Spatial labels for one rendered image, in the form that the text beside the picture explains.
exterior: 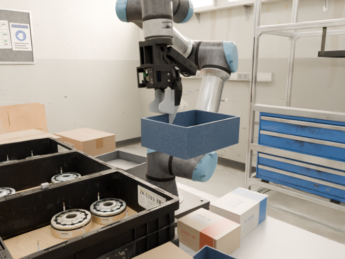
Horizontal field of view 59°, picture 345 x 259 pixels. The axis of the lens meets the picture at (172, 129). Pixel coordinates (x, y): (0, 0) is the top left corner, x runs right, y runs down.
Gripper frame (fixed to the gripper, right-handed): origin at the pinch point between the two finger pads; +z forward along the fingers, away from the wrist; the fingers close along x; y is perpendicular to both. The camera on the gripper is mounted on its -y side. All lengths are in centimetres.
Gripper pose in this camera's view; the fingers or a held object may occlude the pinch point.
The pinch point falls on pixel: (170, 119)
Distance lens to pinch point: 80.1
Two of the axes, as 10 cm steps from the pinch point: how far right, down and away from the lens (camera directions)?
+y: -7.3, 1.5, -6.7
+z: 0.6, 9.9, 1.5
